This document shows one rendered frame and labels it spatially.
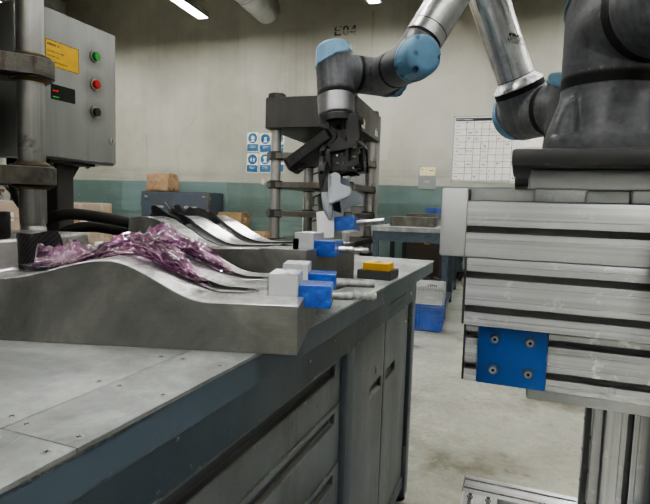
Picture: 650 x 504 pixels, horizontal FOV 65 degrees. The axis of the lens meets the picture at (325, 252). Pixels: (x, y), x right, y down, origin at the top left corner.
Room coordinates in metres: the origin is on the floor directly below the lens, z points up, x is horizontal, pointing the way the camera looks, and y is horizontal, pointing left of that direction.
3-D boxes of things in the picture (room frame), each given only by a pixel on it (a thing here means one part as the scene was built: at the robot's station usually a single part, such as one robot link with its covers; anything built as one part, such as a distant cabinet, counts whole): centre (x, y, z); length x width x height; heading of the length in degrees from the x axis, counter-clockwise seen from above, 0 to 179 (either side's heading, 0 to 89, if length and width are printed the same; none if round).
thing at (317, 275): (0.74, -0.01, 0.86); 0.13 x 0.05 x 0.05; 86
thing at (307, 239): (0.90, -0.02, 0.89); 0.13 x 0.05 x 0.05; 69
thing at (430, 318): (4.21, -0.70, 0.11); 0.61 x 0.41 x 0.22; 73
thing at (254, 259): (1.06, 0.22, 0.87); 0.50 x 0.26 x 0.14; 69
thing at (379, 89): (1.09, -0.11, 1.24); 0.11 x 0.11 x 0.08; 22
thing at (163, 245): (0.70, 0.26, 0.90); 0.26 x 0.18 x 0.08; 86
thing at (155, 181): (8.13, 2.60, 1.26); 0.42 x 0.33 x 0.29; 73
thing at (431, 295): (4.21, -0.70, 0.28); 0.61 x 0.41 x 0.15; 73
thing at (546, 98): (1.14, -0.53, 1.20); 0.13 x 0.12 x 0.14; 22
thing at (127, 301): (0.70, 0.27, 0.86); 0.50 x 0.26 x 0.11; 86
